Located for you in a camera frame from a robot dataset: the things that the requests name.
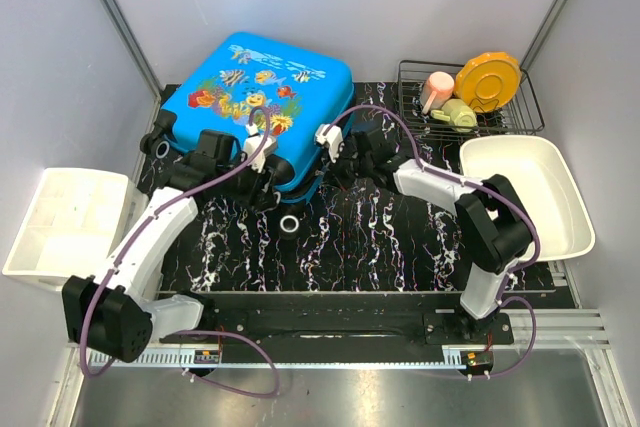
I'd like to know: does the white rectangular plastic basin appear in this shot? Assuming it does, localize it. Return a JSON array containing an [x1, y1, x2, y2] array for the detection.
[[459, 135, 595, 262]]

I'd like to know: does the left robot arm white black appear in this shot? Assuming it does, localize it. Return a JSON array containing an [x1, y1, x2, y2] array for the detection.
[[62, 125, 277, 363]]

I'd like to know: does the light green cup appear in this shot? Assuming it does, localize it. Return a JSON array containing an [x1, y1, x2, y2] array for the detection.
[[430, 98, 478, 133]]

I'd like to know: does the white drawer organizer box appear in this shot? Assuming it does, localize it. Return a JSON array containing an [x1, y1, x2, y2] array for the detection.
[[2, 168, 149, 291]]

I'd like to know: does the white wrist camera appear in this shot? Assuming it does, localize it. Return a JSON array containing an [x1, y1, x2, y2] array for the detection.
[[314, 124, 343, 163], [243, 124, 278, 173]]

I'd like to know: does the black marbled table mat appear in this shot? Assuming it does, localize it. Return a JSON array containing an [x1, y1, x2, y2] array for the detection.
[[137, 80, 557, 294]]

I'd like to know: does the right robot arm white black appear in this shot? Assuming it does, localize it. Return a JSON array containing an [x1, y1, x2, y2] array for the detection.
[[315, 125, 537, 344]]

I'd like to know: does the blue cartoon fish suitcase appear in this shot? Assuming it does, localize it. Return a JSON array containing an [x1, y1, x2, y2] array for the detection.
[[138, 30, 357, 239]]

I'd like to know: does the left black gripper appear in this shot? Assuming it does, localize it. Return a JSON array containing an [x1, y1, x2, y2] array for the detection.
[[216, 151, 275, 213]]

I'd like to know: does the pink plastic cup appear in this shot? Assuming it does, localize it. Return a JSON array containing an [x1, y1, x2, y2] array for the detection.
[[420, 71, 455, 115]]

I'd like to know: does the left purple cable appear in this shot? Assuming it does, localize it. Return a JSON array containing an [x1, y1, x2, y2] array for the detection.
[[79, 106, 282, 398]]

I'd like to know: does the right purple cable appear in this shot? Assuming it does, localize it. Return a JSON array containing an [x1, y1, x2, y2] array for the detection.
[[324, 104, 541, 381]]

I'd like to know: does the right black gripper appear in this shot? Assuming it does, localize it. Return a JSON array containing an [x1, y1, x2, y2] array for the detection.
[[322, 141, 374, 192]]

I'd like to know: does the orange round plate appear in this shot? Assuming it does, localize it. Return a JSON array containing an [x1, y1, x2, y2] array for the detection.
[[453, 52, 522, 114]]

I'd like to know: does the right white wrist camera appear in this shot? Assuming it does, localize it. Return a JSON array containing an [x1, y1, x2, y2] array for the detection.
[[314, 124, 343, 163]]

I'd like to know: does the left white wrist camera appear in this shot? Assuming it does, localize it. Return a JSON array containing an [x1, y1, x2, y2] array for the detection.
[[243, 124, 278, 173]]

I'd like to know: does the purple cable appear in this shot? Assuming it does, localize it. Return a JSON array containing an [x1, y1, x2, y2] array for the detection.
[[79, 106, 282, 398], [324, 104, 541, 381]]

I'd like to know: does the black wire dish rack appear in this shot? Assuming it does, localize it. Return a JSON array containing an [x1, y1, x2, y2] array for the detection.
[[397, 60, 545, 141]]

